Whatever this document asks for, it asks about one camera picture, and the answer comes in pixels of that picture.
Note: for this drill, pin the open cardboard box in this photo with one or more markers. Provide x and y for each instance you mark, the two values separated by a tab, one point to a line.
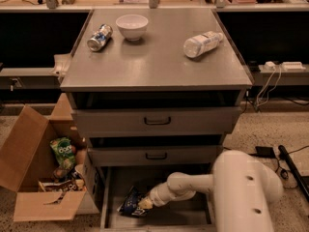
26	158

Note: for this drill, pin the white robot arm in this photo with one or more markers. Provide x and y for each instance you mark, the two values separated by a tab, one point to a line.
241	186

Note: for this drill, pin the grey drawer cabinet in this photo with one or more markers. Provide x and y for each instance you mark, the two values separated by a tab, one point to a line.
153	72

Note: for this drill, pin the green snack bag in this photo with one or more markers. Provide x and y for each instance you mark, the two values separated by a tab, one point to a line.
63	152

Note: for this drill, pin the blue chip bag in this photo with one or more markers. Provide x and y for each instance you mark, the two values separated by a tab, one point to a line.
130	207

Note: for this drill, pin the white power strip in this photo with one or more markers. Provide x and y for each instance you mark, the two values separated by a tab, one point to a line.
284	66

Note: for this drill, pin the grey middle drawer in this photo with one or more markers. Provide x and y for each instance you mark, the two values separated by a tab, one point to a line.
132	156

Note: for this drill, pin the grey open bottom drawer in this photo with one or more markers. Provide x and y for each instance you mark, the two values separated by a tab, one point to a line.
194	215

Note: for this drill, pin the black floor bar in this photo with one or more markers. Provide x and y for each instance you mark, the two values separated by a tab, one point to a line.
301	181

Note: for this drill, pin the grey top drawer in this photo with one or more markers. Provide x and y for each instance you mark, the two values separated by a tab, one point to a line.
155	121

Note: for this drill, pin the silver blue soda can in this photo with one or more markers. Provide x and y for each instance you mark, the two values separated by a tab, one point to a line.
100	38

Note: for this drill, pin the black power adapter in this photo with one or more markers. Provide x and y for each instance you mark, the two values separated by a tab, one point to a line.
265	152

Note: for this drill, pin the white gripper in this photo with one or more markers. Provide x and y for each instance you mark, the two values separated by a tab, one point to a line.
156	196

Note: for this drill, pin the white ceramic bowl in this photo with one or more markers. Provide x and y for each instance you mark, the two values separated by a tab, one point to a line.
132	26

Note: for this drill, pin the clear plastic water bottle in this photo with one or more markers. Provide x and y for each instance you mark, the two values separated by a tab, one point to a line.
200	44

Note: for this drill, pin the brown candy wrapper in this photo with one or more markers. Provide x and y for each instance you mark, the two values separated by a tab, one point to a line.
69	185

